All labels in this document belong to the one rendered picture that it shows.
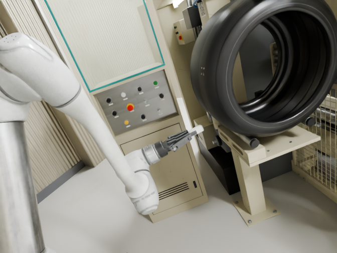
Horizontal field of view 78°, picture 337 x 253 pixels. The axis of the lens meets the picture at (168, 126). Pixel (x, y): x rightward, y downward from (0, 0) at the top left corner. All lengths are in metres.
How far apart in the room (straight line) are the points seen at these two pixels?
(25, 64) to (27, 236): 0.44
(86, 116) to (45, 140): 2.70
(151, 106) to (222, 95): 0.81
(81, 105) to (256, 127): 0.68
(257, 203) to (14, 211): 1.55
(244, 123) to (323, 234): 1.12
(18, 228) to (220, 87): 0.75
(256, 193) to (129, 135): 1.04
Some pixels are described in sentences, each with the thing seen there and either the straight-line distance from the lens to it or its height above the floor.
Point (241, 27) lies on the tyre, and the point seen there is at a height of 1.39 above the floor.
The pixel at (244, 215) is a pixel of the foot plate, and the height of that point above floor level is 0.01.
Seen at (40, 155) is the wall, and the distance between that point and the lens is 3.36.
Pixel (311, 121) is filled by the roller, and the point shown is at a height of 0.90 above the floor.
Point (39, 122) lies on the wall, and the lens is 3.35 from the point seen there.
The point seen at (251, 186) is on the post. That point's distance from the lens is 1.69.
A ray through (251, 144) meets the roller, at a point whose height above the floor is 0.91.
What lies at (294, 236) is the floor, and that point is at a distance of 1.80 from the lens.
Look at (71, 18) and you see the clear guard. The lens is 1.51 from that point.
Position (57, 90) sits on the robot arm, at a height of 1.41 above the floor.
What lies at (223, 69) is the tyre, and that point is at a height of 1.28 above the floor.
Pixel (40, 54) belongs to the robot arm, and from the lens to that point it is 0.59.
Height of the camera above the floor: 1.45
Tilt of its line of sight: 23 degrees down
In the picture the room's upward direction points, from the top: 20 degrees counter-clockwise
